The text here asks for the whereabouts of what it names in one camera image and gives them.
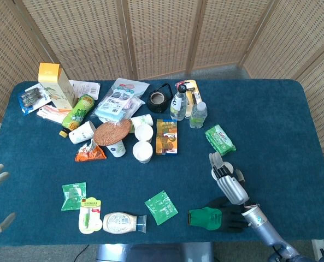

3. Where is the yellow pomelo print carton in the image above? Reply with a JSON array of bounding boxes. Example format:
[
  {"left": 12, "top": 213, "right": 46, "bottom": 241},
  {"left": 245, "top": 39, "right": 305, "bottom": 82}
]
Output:
[{"left": 38, "top": 62, "right": 78, "bottom": 110}]

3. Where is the black teapot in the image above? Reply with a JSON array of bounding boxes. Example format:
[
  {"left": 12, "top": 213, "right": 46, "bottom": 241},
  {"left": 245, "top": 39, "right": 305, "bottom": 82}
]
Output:
[{"left": 146, "top": 82, "right": 174, "bottom": 113}]

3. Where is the white dressing bottle blue cap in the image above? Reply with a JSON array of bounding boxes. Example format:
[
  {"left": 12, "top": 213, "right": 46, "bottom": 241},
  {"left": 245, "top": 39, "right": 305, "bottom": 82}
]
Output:
[{"left": 102, "top": 212, "right": 148, "bottom": 235}]

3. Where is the blue battery blister pack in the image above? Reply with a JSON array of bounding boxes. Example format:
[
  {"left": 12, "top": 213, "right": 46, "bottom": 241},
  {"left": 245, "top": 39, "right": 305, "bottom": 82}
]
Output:
[{"left": 17, "top": 83, "right": 52, "bottom": 116}]

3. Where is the white paper cup front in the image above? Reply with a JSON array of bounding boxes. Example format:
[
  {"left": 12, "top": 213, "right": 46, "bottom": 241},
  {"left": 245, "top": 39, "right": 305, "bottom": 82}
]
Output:
[{"left": 132, "top": 141, "right": 154, "bottom": 164}]

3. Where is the razor blister pack yellow card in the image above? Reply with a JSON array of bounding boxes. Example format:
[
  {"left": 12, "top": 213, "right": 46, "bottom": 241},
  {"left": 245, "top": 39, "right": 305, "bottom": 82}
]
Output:
[{"left": 175, "top": 80, "right": 201, "bottom": 118}]

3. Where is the green tea sachet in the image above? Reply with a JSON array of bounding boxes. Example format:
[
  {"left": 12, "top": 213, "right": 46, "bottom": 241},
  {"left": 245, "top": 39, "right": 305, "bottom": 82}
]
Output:
[{"left": 144, "top": 190, "right": 179, "bottom": 226}]

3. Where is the black floor cable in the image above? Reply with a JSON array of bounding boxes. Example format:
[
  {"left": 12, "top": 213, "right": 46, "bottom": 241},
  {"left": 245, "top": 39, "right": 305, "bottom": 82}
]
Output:
[{"left": 73, "top": 244, "right": 90, "bottom": 262}]

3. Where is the brown snack box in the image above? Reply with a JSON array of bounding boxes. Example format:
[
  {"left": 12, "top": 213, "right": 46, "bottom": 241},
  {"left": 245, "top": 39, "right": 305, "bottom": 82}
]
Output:
[{"left": 155, "top": 118, "right": 179, "bottom": 156}]

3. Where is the orange white toothbrush pack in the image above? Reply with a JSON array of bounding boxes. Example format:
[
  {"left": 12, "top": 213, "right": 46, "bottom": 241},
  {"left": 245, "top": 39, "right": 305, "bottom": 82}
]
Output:
[{"left": 36, "top": 104, "right": 72, "bottom": 125}]

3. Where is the brown woven rattan coaster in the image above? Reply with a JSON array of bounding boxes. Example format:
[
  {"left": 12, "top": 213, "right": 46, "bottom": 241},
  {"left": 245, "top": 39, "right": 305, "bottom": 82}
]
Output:
[{"left": 93, "top": 118, "right": 132, "bottom": 147}]

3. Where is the green tea bottle yellow cap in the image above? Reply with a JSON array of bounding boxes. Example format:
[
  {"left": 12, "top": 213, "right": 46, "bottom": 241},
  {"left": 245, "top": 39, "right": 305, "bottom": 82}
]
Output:
[{"left": 58, "top": 94, "right": 95, "bottom": 138}]

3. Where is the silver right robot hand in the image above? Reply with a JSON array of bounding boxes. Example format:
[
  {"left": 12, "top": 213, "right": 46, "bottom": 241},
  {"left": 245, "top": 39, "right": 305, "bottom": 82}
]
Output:
[{"left": 208, "top": 151, "right": 250, "bottom": 206}]

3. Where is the green wet wipes pack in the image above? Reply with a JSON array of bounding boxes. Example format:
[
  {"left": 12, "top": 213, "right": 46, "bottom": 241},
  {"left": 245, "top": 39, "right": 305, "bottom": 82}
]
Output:
[{"left": 205, "top": 124, "right": 237, "bottom": 157}]

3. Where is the green black work glove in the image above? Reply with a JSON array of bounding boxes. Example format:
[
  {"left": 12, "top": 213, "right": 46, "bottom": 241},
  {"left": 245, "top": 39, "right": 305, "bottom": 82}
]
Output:
[{"left": 187, "top": 196, "right": 251, "bottom": 233}]

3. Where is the white paper cup with text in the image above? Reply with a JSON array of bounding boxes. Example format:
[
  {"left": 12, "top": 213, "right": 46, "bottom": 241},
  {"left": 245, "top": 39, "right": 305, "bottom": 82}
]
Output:
[{"left": 68, "top": 120, "right": 97, "bottom": 145}]

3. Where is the tall clear lime soda bottle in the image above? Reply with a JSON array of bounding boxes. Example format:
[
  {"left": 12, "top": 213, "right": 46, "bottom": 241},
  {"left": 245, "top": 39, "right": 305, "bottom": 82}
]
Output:
[{"left": 169, "top": 84, "right": 189, "bottom": 122}]

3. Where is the orange snack bag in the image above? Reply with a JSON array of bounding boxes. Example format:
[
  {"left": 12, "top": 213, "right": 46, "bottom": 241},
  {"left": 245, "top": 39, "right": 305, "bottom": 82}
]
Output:
[{"left": 74, "top": 138, "right": 108, "bottom": 163}]

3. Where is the blue fleece tablecloth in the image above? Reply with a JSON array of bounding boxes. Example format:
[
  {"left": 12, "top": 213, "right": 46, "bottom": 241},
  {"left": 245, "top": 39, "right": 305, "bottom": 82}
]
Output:
[{"left": 0, "top": 79, "right": 324, "bottom": 248}]

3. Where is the small water bottle green label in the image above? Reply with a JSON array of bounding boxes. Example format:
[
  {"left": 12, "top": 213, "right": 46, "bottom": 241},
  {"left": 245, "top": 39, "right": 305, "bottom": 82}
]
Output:
[{"left": 189, "top": 101, "right": 208, "bottom": 129}]

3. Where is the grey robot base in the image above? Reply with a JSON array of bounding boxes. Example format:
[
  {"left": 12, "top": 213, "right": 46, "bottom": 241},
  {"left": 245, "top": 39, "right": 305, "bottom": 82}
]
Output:
[{"left": 95, "top": 242, "right": 215, "bottom": 262}]

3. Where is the green foil sachet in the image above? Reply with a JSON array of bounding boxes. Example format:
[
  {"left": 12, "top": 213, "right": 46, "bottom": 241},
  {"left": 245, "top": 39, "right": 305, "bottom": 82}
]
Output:
[{"left": 61, "top": 182, "right": 87, "bottom": 212}]

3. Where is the white paper cup middle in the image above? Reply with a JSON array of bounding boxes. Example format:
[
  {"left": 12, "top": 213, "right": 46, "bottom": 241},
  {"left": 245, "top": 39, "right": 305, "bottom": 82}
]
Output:
[{"left": 134, "top": 123, "right": 154, "bottom": 143}]

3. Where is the woven wicker folding screen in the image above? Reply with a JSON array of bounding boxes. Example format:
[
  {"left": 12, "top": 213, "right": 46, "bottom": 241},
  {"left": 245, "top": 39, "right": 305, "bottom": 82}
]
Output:
[{"left": 0, "top": 0, "right": 324, "bottom": 193}]

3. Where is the light blue cloth package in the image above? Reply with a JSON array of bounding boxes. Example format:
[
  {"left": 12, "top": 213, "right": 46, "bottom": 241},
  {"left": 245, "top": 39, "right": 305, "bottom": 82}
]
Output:
[{"left": 94, "top": 92, "right": 135, "bottom": 123}]

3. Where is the white printed paper pack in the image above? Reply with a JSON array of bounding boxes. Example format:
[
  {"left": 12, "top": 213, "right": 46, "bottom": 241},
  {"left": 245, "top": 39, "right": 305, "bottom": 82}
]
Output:
[{"left": 68, "top": 80, "right": 101, "bottom": 100}]

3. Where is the lip balm blister pack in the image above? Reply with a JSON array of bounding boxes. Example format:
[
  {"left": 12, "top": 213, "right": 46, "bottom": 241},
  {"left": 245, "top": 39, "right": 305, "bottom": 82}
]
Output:
[{"left": 78, "top": 196, "right": 103, "bottom": 235}]

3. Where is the paper cup blue flower print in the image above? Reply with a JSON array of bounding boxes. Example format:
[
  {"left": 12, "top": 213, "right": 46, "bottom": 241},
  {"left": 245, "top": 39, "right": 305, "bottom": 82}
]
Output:
[{"left": 106, "top": 139, "right": 126, "bottom": 158}]

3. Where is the white metal frame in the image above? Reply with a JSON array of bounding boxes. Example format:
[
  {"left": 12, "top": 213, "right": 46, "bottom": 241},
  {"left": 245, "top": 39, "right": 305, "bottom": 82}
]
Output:
[{"left": 311, "top": 239, "right": 324, "bottom": 262}]

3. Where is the white paper cup blue print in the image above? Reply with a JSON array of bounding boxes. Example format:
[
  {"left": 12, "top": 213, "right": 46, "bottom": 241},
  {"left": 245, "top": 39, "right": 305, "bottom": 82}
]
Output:
[{"left": 211, "top": 160, "right": 235, "bottom": 181}]

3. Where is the clear plastic bag package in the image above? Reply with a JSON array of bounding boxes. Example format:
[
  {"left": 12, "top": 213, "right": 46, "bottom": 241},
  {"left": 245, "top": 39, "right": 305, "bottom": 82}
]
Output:
[{"left": 107, "top": 78, "right": 150, "bottom": 107}]

